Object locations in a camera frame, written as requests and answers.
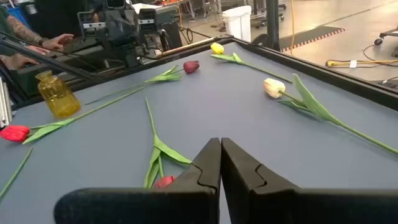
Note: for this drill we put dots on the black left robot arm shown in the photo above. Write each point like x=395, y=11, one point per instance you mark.
x=124, y=57

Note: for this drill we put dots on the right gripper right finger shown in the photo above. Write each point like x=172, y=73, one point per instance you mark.
x=280, y=205

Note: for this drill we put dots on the white trash bin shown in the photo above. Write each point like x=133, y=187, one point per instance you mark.
x=237, y=23

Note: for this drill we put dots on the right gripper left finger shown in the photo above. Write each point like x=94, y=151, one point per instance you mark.
x=186, y=205

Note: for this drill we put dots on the black stand pole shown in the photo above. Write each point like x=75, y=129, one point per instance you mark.
x=273, y=21

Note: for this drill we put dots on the blue grey table mat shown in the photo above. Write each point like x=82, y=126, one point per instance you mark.
x=248, y=124

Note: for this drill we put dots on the black floor mat striped edge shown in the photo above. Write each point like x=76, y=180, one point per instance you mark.
x=311, y=35

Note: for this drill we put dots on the yellow artificial tulip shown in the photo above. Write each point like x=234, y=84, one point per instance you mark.
x=217, y=48

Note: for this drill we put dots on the person's forearm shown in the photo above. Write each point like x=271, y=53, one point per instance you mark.
x=21, y=29

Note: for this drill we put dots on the silver aluminium bracket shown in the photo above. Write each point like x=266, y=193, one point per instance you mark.
x=4, y=105

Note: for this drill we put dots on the bright red artificial tulip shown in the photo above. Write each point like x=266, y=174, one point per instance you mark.
x=15, y=133
x=16, y=172

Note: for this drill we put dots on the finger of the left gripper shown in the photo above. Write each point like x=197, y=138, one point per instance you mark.
x=155, y=18
x=90, y=25

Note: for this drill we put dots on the black aluminium table frame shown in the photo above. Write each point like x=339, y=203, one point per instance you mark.
x=311, y=69

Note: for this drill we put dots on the dark red artificial tulip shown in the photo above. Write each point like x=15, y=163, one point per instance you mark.
x=164, y=182
x=191, y=67

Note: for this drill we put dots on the cream artificial tulip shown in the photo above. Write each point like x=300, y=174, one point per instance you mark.
x=273, y=88

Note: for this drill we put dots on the yellow glass vase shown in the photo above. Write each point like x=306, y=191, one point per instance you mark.
x=59, y=99

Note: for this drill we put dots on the black cart base with caster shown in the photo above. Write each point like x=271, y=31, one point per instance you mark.
x=378, y=41

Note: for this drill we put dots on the person's hand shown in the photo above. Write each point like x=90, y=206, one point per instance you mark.
x=59, y=42
x=37, y=49
x=17, y=60

